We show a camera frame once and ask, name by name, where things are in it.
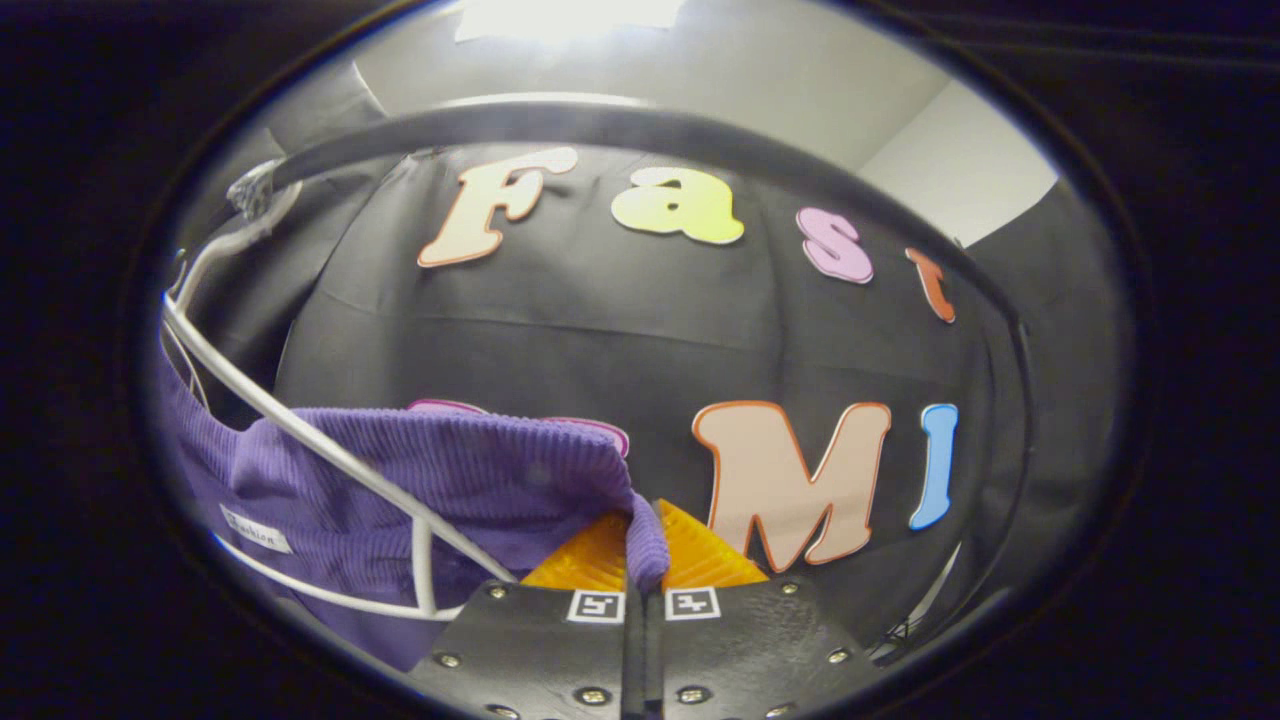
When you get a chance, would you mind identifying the purple corduroy jacket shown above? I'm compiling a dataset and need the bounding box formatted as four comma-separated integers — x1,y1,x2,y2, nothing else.
155,340,673,673

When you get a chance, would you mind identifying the white wire clothes hanger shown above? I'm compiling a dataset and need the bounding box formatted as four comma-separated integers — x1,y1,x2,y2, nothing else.
160,158,521,623

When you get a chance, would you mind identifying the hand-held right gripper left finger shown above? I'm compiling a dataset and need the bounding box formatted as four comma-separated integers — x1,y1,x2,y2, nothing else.
408,512,646,720

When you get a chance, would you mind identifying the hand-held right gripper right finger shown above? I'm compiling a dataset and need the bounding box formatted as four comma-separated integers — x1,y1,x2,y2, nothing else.
645,498,883,720

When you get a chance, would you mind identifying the black clothes rack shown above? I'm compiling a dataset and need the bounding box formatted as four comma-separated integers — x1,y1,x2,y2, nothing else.
240,98,1037,651

